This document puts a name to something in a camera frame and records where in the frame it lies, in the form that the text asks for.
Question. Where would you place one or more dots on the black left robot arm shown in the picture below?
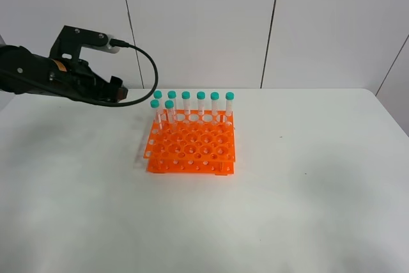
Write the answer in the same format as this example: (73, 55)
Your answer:
(23, 72)

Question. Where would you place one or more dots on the row test tube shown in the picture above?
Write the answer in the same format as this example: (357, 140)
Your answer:
(229, 105)
(200, 105)
(215, 106)
(158, 96)
(186, 104)
(172, 96)

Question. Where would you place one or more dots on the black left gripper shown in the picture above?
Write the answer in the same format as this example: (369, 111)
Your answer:
(90, 85)

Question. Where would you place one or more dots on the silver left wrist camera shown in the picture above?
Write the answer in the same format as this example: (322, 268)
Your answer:
(71, 40)

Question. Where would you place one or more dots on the orange test tube rack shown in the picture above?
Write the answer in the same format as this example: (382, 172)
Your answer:
(192, 144)

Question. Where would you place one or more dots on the teal-capped test tube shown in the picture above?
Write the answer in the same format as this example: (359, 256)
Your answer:
(170, 113)

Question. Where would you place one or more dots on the front-left racked test tube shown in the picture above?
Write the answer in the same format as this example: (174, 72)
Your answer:
(158, 116)

